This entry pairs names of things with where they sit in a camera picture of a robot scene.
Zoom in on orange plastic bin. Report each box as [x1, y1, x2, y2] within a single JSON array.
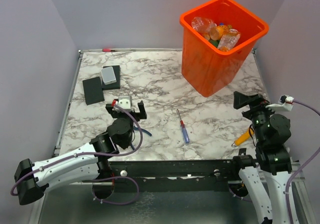
[[179, 0, 269, 97]]

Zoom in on black flat block front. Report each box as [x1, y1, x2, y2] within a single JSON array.
[[82, 76, 105, 106]]

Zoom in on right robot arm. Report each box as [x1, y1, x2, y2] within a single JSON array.
[[229, 91, 299, 224]]

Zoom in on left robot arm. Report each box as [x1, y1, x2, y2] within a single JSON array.
[[10, 96, 147, 206]]

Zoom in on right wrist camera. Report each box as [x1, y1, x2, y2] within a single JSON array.
[[266, 95, 295, 112]]

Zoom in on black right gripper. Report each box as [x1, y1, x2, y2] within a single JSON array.
[[234, 89, 281, 144]]

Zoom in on blue handled pliers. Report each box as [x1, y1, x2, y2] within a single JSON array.
[[130, 126, 153, 150]]

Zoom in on right aluminium frame rail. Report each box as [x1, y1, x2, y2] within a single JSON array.
[[291, 171, 316, 224]]

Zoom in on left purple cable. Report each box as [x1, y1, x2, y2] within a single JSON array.
[[10, 105, 144, 206]]

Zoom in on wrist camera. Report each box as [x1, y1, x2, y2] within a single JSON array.
[[111, 95, 135, 112], [266, 95, 295, 112]]

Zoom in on tall orange label tea bottle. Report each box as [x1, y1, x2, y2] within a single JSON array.
[[217, 28, 241, 52]]

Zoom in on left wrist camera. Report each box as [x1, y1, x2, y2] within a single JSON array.
[[111, 95, 135, 112]]

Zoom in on black flat block rear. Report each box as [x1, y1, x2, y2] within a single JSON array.
[[101, 65, 121, 91]]

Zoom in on yellow utility knife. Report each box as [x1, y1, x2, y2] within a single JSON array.
[[231, 127, 254, 148]]

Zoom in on red blue screwdriver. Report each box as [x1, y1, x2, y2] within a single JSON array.
[[176, 109, 190, 144]]

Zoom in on black flat block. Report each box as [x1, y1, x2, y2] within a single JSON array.
[[101, 65, 121, 91], [82, 76, 105, 106]]

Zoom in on clear white-cap bottle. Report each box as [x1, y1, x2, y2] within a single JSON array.
[[191, 16, 217, 33]]

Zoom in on small orange juice bottle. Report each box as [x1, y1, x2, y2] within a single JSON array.
[[209, 25, 231, 41]]

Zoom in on green plastic bottle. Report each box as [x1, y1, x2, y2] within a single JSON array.
[[209, 39, 220, 48]]

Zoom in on white box device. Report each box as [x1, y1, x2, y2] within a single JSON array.
[[101, 66, 117, 85]]

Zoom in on red marker pen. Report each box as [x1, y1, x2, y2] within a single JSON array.
[[101, 48, 118, 53]]

